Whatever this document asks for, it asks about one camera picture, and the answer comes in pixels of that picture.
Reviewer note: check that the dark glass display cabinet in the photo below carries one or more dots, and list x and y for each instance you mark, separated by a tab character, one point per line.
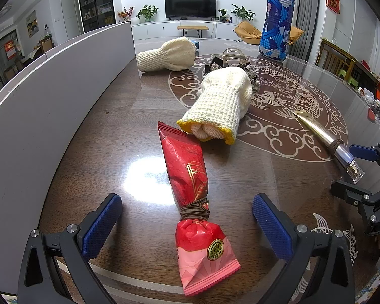
96	3

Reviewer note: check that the clear plastic hair clip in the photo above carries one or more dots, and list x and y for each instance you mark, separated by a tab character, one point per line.
233	57

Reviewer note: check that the rhinestone bow hair clip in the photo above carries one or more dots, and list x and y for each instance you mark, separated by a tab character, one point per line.
255	77

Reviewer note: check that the wooden dining chair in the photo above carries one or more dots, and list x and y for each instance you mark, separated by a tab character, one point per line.
335	57

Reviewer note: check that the orange lounge chair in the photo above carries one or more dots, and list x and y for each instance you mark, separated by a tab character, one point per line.
250	33

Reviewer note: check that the green potted plant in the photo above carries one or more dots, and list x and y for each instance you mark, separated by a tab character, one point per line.
147	12

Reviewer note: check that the red wall hanging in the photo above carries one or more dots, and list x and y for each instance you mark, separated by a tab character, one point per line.
332	1

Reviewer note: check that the gold cosmetic tube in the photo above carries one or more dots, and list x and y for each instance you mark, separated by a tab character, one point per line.
316	129

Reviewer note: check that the red window poster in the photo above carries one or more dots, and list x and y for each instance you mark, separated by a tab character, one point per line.
9	49

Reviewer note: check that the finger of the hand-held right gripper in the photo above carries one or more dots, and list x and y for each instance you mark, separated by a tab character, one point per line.
364	152
351	191

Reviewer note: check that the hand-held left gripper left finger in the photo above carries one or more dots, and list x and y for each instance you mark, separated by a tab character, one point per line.
101	224

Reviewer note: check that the black television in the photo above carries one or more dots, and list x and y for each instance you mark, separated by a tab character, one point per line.
190	5

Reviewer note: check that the small potted plant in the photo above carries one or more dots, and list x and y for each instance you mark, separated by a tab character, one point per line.
222	14

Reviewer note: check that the red flower bouquet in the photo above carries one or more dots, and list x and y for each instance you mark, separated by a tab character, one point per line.
125	13

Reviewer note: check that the blue patterned cylinder pack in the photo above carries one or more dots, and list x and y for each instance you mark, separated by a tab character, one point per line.
277	22

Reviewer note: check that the red snack packet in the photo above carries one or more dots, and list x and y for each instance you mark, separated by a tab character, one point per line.
186	164

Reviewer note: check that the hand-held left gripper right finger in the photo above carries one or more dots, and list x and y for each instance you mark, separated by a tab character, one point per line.
272	228

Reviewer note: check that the framed wall painting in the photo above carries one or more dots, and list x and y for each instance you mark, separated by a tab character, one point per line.
31	23

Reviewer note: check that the grey curtain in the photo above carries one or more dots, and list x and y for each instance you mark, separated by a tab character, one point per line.
307	15

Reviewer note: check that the white television console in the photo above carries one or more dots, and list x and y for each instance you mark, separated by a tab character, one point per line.
164	30

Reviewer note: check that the grey partition board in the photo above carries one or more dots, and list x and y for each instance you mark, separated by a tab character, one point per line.
50	117

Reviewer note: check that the large leafy potted plant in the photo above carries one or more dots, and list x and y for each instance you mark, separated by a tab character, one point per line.
243	12

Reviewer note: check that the cream knit pouch yellow trim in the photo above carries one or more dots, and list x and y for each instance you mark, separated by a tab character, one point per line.
218	104

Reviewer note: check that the wooden bench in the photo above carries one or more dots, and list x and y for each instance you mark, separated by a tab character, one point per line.
192	28

